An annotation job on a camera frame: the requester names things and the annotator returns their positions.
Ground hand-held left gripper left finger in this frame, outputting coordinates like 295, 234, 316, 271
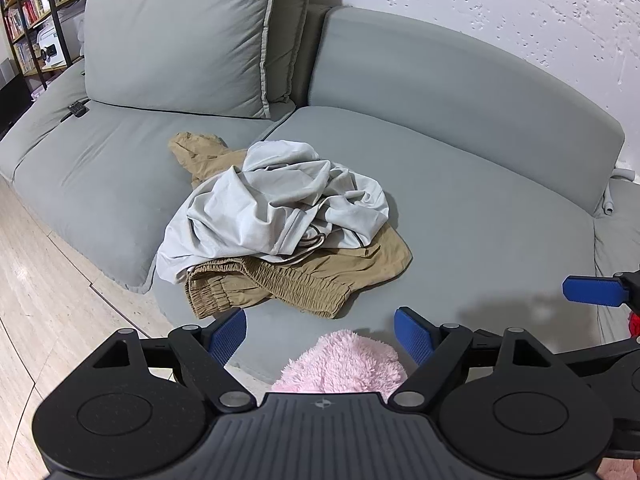
94, 308, 253, 412

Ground pink fluffy garment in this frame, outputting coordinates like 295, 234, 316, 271
270, 330, 409, 407

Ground row of books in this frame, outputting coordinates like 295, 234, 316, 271
0, 0, 52, 43

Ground large grey cushion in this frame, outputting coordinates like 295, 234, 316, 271
82, 0, 279, 120

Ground khaki shorts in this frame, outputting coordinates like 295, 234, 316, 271
167, 131, 413, 320

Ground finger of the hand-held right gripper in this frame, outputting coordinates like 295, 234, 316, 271
550, 336, 640, 386
562, 270, 640, 309

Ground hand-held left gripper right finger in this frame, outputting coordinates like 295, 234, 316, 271
390, 307, 553, 411

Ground white box appliance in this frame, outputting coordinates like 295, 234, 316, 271
36, 22, 72, 72

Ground grey sofa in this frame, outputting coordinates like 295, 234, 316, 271
0, 6, 640, 396

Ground white t-shirt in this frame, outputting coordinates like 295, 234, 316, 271
156, 141, 390, 286

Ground black frame bookshelf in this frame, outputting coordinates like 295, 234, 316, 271
0, 0, 108, 92

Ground dark grey cushion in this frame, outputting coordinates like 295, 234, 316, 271
264, 0, 319, 106

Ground pale grey hose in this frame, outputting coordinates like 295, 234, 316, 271
602, 167, 636, 217

